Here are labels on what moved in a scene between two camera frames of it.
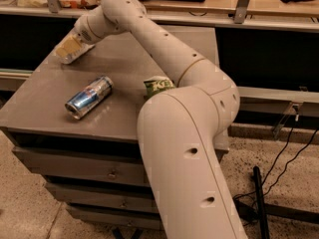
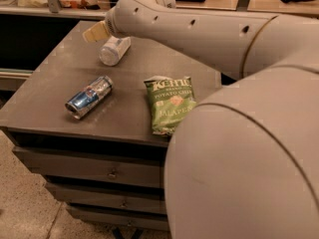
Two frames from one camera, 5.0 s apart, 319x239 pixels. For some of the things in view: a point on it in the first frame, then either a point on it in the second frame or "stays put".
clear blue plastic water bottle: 72,49 -> 113,50
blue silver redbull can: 89,97 stays put
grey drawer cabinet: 76,124 stays put
